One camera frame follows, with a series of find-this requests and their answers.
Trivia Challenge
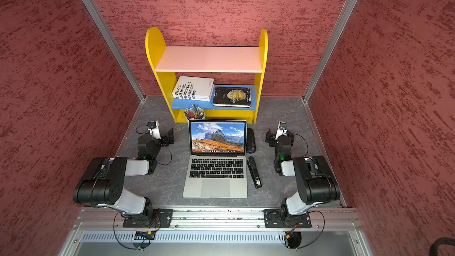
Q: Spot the colored pencils bundle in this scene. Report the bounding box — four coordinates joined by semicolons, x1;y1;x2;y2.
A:
184;104;205;116

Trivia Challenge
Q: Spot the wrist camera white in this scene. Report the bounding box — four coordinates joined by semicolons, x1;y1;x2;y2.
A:
276;122;287;139
147;121;161;140

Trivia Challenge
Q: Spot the black stapler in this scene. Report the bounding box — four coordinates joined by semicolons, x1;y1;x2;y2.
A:
247;156;262;189

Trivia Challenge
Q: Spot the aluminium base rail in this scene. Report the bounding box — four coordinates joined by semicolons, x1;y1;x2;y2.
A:
72;207;363;232

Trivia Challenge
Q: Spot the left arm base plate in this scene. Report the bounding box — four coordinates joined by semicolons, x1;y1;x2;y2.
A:
123;209;174;228

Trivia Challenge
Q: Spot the silver laptop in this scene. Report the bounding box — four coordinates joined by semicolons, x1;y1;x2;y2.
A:
183;120;248;199

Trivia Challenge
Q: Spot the white book black text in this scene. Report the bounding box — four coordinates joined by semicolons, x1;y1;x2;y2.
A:
173;76;214;102

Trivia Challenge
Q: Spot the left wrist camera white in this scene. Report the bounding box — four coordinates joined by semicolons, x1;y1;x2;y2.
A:
147;121;161;140

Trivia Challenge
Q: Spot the black book gold cover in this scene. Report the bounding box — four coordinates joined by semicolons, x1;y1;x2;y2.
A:
213;86;251;108

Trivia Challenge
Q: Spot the yellow shelf with pink board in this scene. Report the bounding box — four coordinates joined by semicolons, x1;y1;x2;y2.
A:
145;27;268;123

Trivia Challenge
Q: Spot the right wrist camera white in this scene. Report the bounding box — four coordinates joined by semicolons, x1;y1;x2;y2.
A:
276;122;287;139

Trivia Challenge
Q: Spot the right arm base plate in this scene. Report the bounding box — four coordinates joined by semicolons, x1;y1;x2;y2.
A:
263;209;312;229

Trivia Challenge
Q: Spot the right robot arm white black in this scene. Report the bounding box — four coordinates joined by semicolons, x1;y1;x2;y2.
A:
265;129;341;220

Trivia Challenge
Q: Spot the green pencil cup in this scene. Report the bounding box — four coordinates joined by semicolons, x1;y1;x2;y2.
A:
185;113;205;120

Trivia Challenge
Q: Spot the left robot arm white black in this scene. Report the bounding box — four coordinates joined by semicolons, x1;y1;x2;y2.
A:
73;129;175;220

